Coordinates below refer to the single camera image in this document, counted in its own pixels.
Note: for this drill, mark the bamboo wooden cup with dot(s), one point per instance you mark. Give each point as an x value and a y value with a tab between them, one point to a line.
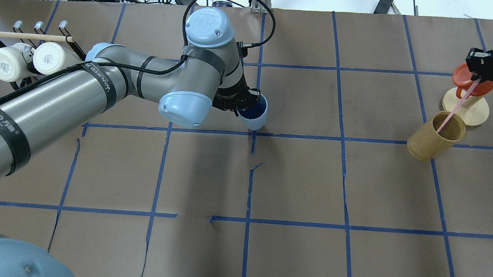
436	136

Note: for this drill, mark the pink chopstick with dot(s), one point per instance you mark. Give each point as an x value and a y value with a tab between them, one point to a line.
460	103

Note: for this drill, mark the wooden dowel rod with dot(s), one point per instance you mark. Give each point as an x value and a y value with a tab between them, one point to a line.
41	37

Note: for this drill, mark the orange cup on stand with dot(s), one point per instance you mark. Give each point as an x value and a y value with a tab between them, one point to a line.
462	78

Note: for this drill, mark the wooden mug tree stand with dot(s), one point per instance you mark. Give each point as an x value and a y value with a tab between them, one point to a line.
474	111

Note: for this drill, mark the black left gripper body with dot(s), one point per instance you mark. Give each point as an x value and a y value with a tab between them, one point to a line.
229	96

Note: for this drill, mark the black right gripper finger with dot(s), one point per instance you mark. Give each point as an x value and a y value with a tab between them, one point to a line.
476	61

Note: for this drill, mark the light blue plastic cup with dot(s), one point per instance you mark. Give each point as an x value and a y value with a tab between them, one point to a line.
255	116

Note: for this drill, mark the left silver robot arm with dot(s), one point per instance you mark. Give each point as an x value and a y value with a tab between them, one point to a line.
209	75

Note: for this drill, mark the white mug near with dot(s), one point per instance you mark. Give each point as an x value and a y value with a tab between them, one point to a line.
51	57

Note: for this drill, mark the white mug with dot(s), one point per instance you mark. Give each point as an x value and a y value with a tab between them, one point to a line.
14	62
51	57

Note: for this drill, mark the white mug far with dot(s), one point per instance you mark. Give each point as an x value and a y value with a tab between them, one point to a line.
14	62

